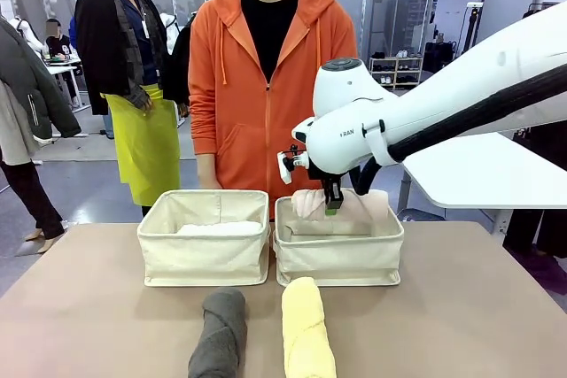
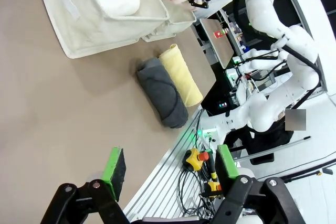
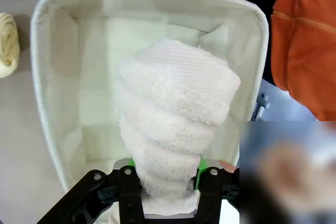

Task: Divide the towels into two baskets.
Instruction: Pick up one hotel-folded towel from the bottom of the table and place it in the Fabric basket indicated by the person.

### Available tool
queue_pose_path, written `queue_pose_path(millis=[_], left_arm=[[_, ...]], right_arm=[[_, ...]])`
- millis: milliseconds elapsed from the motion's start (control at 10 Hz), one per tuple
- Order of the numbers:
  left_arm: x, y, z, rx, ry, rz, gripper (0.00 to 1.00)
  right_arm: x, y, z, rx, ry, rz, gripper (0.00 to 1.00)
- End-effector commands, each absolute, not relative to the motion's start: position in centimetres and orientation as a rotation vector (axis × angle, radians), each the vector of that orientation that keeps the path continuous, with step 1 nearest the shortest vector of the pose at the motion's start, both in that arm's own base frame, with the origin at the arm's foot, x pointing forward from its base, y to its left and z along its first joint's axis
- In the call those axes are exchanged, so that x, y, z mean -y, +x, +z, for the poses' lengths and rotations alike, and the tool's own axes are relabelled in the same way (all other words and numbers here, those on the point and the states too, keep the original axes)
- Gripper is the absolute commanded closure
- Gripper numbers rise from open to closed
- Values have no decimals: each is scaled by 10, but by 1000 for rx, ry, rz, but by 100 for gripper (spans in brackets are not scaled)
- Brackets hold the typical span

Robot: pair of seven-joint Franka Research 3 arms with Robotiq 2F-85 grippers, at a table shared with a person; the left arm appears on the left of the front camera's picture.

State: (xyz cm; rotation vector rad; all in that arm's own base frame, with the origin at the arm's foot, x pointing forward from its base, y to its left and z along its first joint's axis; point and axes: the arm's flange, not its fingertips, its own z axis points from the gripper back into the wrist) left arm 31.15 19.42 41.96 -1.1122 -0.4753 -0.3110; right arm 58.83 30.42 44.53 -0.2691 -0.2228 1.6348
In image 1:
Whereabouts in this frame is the seated person in black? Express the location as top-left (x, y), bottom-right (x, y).
top-left (43, 18), bottom-right (83, 70)

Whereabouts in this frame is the cream fabric basket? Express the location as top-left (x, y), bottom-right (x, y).
top-left (273, 194), bottom-right (405, 287)
top-left (136, 189), bottom-right (271, 287)

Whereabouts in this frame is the white towel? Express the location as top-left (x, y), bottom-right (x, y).
top-left (176, 220), bottom-right (262, 237)

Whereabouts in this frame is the grey towel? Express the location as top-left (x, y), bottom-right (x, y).
top-left (188, 288), bottom-right (247, 378)

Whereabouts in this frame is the person in orange hoodie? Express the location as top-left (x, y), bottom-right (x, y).
top-left (188, 0), bottom-right (359, 220)

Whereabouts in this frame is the person's right hand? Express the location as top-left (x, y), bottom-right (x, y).
top-left (197, 154), bottom-right (222, 191)

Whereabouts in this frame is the wooden shoe rack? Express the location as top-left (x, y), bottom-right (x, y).
top-left (368, 50), bottom-right (424, 90)

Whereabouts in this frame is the yellow towel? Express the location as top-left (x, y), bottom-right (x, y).
top-left (281, 276), bottom-right (338, 378)

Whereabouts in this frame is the black stand pole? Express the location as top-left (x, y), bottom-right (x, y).
top-left (460, 2), bottom-right (485, 58)

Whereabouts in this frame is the white side table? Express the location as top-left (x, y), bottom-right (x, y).
top-left (398, 129), bottom-right (567, 212)

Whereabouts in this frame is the black right arm cable sleeve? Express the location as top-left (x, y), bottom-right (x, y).
top-left (352, 63), bottom-right (567, 197)

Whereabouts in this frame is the black bag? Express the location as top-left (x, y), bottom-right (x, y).
top-left (423, 40), bottom-right (457, 74)

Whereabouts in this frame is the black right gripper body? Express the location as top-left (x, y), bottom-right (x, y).
top-left (308, 165), bottom-right (351, 196)

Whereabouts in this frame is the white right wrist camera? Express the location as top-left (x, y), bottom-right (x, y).
top-left (276, 145), bottom-right (311, 184)

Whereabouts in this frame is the pink towel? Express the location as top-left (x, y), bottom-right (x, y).
top-left (291, 189), bottom-right (390, 225)

